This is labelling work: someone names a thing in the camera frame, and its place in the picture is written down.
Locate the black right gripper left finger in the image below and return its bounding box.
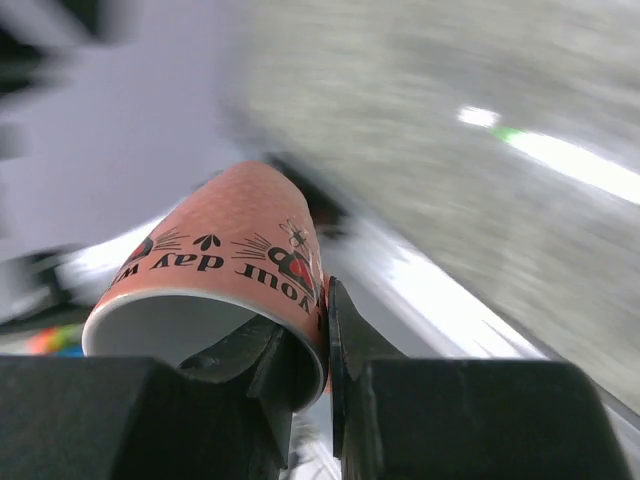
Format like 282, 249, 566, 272
1, 318, 293, 479

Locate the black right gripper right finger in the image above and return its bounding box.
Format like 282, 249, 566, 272
327, 279, 632, 480

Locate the pink cup with red handle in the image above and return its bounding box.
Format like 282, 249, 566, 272
82, 161, 328, 411

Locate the aluminium front rail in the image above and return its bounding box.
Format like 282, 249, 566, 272
319, 219, 640, 451

